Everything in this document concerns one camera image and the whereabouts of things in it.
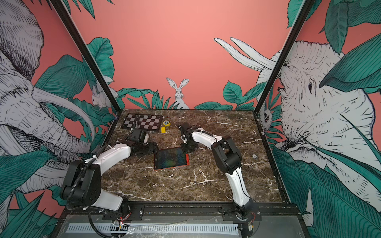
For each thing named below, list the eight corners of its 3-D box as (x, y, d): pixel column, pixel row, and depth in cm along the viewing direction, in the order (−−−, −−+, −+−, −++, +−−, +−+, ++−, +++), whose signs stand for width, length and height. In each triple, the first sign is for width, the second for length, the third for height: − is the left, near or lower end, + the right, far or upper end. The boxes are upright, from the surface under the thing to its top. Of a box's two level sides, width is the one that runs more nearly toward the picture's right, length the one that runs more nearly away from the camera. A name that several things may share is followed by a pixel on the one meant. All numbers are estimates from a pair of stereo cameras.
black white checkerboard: (123, 130, 110) (121, 127, 107) (128, 116, 119) (127, 113, 116) (160, 130, 110) (159, 127, 108) (162, 116, 119) (162, 114, 117)
